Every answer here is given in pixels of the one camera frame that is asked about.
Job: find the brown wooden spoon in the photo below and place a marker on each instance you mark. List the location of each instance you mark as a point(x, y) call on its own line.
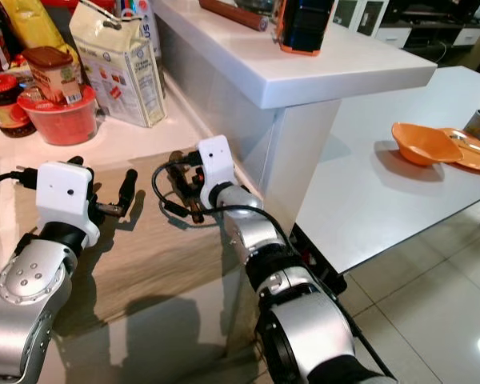
point(176, 160)

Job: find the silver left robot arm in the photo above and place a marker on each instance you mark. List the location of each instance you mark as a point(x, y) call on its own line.
point(36, 288)

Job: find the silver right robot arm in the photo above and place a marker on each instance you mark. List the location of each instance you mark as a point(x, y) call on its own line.
point(260, 236)

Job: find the red plastic bowl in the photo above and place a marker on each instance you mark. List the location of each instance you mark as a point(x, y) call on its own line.
point(60, 126)

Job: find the dark jar with red lid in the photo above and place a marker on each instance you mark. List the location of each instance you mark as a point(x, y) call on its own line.
point(10, 112)

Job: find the brown lidded spread tub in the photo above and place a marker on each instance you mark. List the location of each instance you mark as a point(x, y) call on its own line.
point(54, 76)

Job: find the white paper flour bag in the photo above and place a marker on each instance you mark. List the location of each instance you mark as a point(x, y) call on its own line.
point(120, 76)

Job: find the yellow snack bag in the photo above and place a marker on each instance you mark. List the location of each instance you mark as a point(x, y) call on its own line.
point(32, 20)

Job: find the black table base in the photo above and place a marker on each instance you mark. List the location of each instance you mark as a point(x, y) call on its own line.
point(316, 260)

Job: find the white raised counter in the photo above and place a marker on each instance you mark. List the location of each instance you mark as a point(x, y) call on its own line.
point(312, 76)

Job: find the white labelled drink bottle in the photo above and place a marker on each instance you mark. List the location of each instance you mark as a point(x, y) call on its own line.
point(144, 16)

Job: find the brown wooden rolling pin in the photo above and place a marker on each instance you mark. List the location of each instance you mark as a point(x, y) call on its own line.
point(232, 14)

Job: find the black and orange appliance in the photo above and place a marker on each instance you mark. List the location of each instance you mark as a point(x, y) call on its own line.
point(304, 24)

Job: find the white glass door cabinet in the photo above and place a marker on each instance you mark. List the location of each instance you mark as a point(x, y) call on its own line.
point(348, 16)

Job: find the orange plastic bowl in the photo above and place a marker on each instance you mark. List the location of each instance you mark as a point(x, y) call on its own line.
point(424, 144)

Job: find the low white tv bench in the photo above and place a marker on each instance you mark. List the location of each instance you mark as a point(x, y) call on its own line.
point(416, 36)

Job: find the silver metal spoon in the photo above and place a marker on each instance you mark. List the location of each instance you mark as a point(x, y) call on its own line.
point(472, 142)

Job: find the orange plastic plate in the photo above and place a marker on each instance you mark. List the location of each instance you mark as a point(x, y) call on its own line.
point(476, 162)

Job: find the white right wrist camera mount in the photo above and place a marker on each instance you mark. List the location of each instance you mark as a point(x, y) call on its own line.
point(216, 164)

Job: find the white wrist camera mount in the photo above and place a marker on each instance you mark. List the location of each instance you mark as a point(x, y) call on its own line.
point(216, 164)
point(68, 196)

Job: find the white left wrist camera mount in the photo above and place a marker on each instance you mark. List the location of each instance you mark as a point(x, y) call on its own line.
point(68, 196)

